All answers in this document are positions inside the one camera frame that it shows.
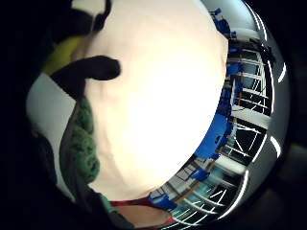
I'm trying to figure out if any yellow-green object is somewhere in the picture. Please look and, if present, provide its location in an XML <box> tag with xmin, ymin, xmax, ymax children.
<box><xmin>42</xmin><ymin>35</ymin><xmax>84</xmax><ymax>77</ymax></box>

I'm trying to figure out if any green knitted cloth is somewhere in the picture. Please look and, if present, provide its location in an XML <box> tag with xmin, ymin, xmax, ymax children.
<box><xmin>65</xmin><ymin>97</ymin><xmax>101</xmax><ymax>185</ymax></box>

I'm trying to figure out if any row of blue chairs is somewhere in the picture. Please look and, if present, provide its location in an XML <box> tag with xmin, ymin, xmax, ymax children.
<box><xmin>148</xmin><ymin>8</ymin><xmax>246</xmax><ymax>212</ymax></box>

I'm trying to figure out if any red-rimmed tan chair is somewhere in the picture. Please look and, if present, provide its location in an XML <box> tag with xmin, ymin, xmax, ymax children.
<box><xmin>109</xmin><ymin>196</ymin><xmax>176</xmax><ymax>228</ymax></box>

